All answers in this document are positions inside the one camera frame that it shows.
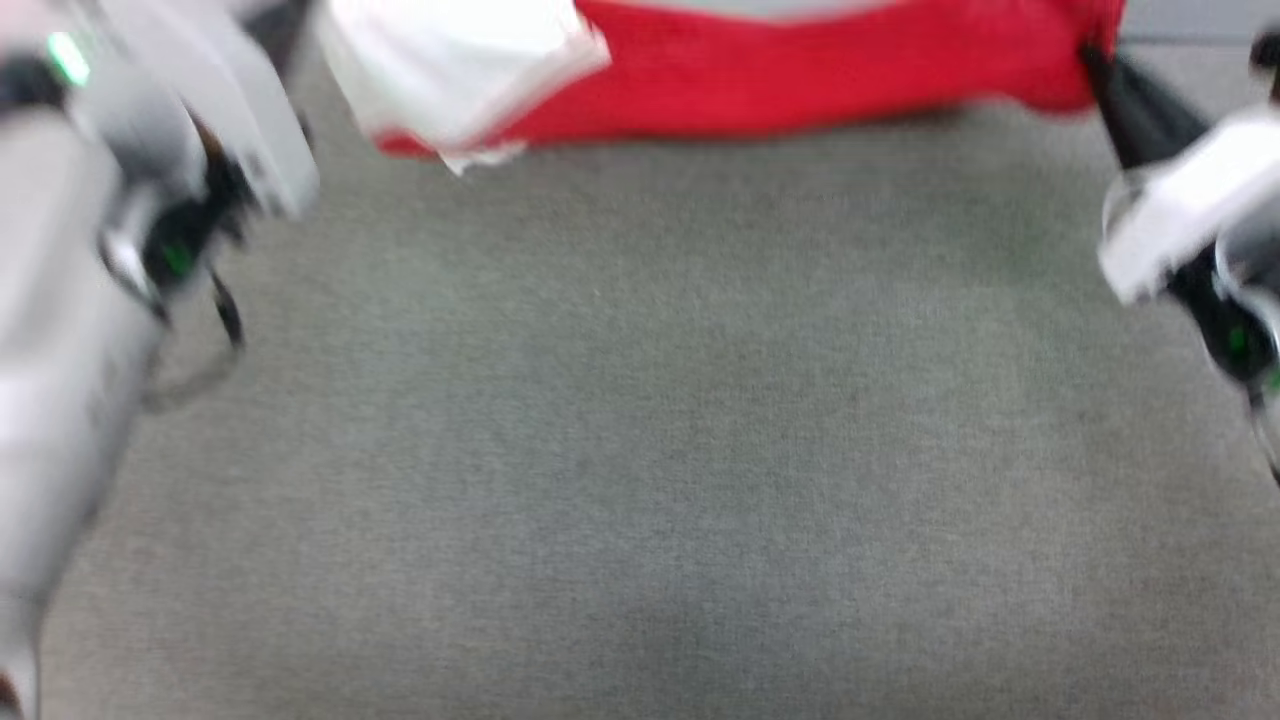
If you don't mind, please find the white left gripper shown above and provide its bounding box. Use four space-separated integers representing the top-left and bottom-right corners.
98 0 322 218

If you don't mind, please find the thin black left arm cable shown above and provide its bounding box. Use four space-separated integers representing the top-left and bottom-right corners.
138 270 247 413

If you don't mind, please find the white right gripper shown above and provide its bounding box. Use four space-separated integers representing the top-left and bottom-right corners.
1078 44 1280 305

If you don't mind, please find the red and white basketball jersey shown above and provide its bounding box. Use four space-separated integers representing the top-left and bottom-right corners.
314 0 1128 177

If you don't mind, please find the grey fabric sofa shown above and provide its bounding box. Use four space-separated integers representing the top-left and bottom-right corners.
30 40 1280 720

